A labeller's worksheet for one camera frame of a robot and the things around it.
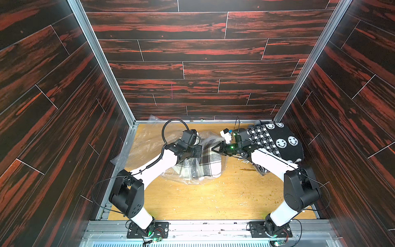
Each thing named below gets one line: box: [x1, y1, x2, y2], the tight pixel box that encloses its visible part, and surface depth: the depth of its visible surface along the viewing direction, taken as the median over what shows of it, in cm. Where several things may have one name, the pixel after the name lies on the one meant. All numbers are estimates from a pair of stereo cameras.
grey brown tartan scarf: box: [172, 138, 223, 179], surface depth 86 cm
